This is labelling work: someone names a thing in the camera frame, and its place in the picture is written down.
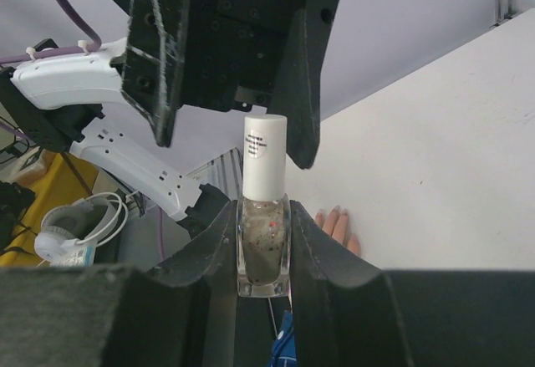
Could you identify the yellow bin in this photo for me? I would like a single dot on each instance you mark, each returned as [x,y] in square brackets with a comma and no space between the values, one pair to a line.
[35,185]

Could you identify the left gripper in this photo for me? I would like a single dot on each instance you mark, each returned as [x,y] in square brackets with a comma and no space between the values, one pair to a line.
[201,52]

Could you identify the blue plaid sleeve forearm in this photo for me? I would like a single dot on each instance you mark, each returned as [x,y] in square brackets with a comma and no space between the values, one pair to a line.
[283,351]

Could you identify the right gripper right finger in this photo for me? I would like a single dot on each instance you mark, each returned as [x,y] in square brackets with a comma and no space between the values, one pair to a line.
[347,312]

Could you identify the nail polish bottle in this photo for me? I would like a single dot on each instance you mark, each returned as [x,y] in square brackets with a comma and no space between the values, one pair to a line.
[263,248]

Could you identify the white headphones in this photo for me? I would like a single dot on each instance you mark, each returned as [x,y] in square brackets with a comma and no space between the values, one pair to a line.
[70,235]

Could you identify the white nail polish cap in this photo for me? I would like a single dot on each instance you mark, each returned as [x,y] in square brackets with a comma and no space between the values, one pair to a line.
[264,160]

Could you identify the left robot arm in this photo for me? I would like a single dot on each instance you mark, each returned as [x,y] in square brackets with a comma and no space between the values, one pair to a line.
[57,95]

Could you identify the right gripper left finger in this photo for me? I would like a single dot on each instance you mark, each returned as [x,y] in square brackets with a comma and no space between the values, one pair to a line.
[112,314]

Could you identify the person's hand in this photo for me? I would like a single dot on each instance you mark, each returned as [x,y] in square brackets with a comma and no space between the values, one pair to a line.
[336,225]

